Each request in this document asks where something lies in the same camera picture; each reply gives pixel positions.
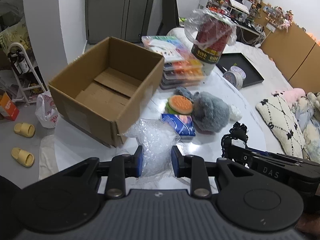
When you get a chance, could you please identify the blue tissue pack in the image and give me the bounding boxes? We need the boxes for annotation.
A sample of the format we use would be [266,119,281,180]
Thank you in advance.
[161,114,196,139]

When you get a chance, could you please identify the red cup with plastic bag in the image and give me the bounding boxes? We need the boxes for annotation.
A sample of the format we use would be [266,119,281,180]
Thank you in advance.
[184,8,237,76]

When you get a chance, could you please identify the dark wine bottle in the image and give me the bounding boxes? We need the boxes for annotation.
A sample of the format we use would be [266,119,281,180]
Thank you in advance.
[17,52,30,74]

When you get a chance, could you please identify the yellow slipper far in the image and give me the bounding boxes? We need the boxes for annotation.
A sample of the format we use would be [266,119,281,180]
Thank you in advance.
[14,122,35,138]

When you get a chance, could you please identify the black tray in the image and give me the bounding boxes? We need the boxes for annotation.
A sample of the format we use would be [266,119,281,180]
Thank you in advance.
[216,53,264,87]

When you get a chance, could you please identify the black scrunchie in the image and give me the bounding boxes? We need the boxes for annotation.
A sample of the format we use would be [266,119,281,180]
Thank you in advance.
[221,122,248,158]

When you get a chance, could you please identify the brown cardboard box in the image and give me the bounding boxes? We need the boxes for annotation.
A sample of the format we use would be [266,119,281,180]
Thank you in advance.
[49,37,164,147]

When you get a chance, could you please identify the orange carton on floor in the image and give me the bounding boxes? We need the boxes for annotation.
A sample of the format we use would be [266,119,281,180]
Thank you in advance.
[0,92,19,121]

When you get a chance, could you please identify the white printed plastic bag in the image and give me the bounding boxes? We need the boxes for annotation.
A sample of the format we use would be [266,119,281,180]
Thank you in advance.
[35,91,59,129]

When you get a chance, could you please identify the round white tin upright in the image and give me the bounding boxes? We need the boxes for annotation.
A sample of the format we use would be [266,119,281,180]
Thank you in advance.
[230,66,246,81]

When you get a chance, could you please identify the white black patterned pillow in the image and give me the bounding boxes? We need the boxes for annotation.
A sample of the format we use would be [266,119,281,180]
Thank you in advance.
[255,93,305,158]

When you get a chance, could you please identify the white soft packet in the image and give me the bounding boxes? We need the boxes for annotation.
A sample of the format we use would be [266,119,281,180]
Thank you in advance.
[229,105,242,121]

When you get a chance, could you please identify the white desk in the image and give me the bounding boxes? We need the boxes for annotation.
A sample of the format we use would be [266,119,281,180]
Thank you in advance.
[199,0,266,46]

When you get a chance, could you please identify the white metal rack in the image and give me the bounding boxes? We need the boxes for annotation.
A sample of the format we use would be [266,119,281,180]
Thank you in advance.
[8,42,47,105]

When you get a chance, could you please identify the white cloth on organizer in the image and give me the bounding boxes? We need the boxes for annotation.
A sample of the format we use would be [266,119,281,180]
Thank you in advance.
[149,40,176,56]

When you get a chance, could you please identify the grey door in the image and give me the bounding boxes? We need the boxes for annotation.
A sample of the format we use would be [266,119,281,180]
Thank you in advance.
[85,0,153,44]

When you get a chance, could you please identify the clear bubble wrap bag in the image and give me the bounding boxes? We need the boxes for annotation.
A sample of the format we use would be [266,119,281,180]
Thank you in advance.
[124,119,180,178]

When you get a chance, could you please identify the colourful bead organizer boxes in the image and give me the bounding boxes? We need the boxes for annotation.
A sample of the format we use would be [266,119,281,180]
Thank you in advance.
[142,36,205,89]

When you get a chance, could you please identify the grey plush toy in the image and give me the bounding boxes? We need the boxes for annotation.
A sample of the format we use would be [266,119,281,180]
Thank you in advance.
[175,86,231,133]

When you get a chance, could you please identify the burger plush toy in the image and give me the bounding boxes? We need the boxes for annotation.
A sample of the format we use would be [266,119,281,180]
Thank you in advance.
[165,95,193,115]

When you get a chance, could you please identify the black chair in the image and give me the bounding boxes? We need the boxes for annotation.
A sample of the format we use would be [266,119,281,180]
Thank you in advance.
[156,0,180,36]

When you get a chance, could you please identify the round white tin lying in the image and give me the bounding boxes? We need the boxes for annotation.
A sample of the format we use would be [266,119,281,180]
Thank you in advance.
[223,71,243,90]

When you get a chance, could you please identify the pink plush toy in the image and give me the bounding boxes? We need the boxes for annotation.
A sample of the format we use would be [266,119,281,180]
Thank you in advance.
[272,88,305,104]

